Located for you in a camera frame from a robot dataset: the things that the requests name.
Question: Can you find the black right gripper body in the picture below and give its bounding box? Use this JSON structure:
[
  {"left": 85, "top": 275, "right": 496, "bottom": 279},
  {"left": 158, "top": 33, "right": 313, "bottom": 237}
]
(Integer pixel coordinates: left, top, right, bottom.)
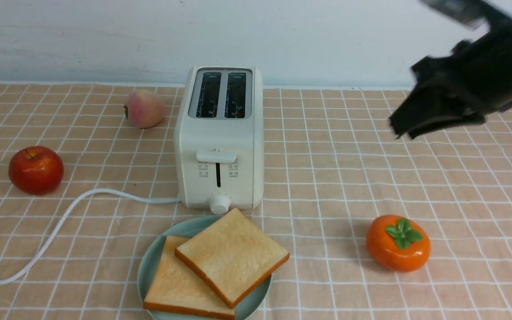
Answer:
[{"left": 410, "top": 20, "right": 512, "bottom": 114}]

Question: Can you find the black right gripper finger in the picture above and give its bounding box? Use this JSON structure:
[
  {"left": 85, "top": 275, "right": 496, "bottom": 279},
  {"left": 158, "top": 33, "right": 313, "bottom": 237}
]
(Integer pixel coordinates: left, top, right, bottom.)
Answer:
[
  {"left": 389, "top": 88, "right": 461, "bottom": 138},
  {"left": 407, "top": 114, "right": 486, "bottom": 140}
]

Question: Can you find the toast slice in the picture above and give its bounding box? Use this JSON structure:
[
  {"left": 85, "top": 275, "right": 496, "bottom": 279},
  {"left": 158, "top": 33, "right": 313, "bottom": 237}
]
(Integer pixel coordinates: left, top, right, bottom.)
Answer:
[
  {"left": 143, "top": 235, "right": 235, "bottom": 320},
  {"left": 175, "top": 208, "right": 290, "bottom": 308}
]

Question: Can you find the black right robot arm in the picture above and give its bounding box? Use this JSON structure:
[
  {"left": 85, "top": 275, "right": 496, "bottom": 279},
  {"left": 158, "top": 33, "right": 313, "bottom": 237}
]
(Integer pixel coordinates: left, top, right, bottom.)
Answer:
[{"left": 389, "top": 0, "right": 512, "bottom": 139}]

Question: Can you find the white two-slot toaster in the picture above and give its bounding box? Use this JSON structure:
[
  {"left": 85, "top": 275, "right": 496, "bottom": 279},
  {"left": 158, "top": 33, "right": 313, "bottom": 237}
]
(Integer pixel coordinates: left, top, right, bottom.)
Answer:
[{"left": 173, "top": 66, "right": 264, "bottom": 215}]

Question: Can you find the orange toy persimmon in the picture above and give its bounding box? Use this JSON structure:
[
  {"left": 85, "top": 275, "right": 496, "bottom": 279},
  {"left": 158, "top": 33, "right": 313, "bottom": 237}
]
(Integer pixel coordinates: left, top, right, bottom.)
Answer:
[{"left": 366, "top": 215, "right": 432, "bottom": 272}]

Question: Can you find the pink toy peach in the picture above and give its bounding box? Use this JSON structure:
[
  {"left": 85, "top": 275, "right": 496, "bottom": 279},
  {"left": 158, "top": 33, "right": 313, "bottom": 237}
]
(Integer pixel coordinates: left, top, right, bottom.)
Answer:
[{"left": 124, "top": 89, "right": 168, "bottom": 129}]

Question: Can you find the light blue plate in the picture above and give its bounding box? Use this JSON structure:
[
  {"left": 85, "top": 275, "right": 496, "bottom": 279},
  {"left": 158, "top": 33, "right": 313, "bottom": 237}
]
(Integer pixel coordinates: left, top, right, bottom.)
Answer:
[{"left": 137, "top": 216, "right": 273, "bottom": 320}]

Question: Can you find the beige checked tablecloth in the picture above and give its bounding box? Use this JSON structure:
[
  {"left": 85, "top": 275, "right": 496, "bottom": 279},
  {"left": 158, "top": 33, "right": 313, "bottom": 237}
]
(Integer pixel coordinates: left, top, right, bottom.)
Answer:
[{"left": 0, "top": 84, "right": 512, "bottom": 320}]

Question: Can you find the red toy apple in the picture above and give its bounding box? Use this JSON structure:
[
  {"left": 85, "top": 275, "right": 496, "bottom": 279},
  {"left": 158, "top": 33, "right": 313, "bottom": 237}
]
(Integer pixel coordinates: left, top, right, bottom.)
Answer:
[{"left": 8, "top": 146, "right": 64, "bottom": 195}]

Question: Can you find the white toaster power cable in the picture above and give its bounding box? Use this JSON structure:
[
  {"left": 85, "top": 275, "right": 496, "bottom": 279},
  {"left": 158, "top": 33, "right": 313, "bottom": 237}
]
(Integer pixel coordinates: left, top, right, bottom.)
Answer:
[{"left": 0, "top": 188, "right": 181, "bottom": 285}]

